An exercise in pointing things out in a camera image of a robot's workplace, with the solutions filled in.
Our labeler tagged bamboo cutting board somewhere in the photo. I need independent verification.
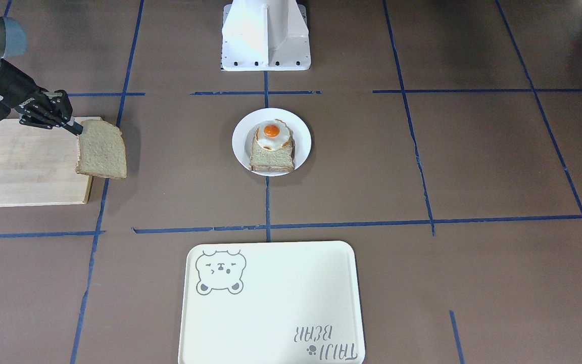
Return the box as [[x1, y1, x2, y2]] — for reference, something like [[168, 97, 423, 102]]
[[0, 118, 92, 207]]

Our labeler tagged white pedestal column base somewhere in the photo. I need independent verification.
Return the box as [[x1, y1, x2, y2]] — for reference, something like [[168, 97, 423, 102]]
[[220, 1, 312, 72]]

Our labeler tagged white round plate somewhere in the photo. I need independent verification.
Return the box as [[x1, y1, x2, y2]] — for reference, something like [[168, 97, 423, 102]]
[[232, 108, 313, 170]]

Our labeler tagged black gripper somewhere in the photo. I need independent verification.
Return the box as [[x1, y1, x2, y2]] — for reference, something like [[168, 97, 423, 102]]
[[0, 60, 83, 135]]

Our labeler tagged bread slice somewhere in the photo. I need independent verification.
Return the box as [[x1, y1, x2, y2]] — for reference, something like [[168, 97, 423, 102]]
[[75, 118, 127, 179], [249, 138, 296, 173]]

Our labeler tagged fried egg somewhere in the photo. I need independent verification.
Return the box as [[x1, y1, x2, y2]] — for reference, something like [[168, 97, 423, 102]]
[[254, 118, 293, 151]]

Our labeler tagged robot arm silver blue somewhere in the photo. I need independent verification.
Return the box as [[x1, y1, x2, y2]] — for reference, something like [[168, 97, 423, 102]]
[[0, 16, 83, 135]]

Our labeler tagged cream bear tray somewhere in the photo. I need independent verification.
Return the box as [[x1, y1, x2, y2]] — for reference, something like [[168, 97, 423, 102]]
[[178, 241, 366, 363]]

